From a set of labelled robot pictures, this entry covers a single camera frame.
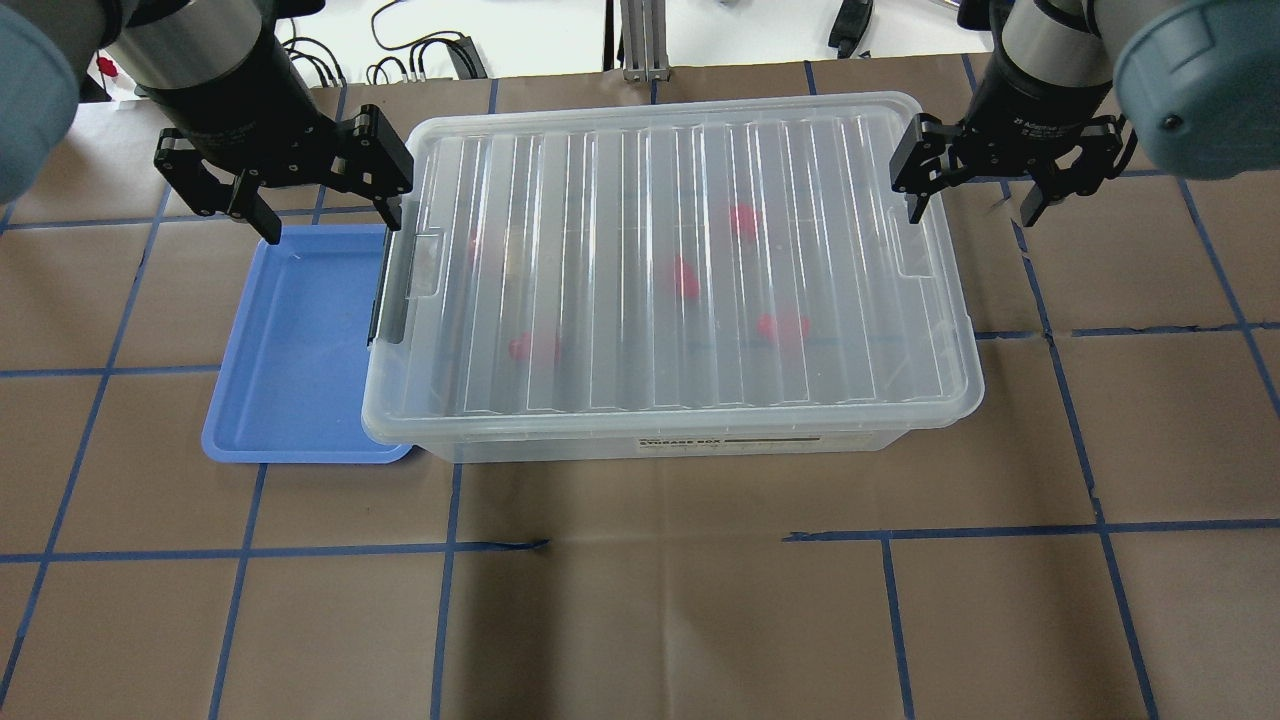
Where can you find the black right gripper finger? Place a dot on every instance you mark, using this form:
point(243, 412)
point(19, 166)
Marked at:
point(1048, 188)
point(922, 183)

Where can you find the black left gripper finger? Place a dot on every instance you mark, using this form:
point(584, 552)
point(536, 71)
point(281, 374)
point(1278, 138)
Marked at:
point(246, 205)
point(383, 186)

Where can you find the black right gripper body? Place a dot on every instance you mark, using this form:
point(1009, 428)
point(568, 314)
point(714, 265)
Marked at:
point(1040, 105)

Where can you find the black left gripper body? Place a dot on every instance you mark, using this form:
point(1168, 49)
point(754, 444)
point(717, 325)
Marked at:
point(240, 115)

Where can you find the red block with knob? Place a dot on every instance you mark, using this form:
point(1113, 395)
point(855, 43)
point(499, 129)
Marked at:
point(535, 349)

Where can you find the clear plastic box lid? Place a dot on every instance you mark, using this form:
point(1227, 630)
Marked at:
point(593, 206)

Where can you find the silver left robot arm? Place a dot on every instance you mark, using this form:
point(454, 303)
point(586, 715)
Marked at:
point(48, 46)

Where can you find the red block under lid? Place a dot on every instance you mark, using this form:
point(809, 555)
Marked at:
point(784, 330)
point(685, 280)
point(744, 222)

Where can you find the blue plastic tray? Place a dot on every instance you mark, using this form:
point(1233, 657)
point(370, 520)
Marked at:
point(291, 383)

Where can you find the clear plastic storage box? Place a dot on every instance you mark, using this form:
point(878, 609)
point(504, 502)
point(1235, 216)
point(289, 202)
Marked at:
point(581, 449)

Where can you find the brown paper table cover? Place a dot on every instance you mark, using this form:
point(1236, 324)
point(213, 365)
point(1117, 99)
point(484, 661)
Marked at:
point(1098, 540)

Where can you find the black box latch handle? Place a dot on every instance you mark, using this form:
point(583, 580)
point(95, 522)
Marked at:
point(389, 311)

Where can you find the aluminium frame post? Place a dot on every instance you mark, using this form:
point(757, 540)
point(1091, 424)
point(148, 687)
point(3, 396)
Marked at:
point(644, 41)

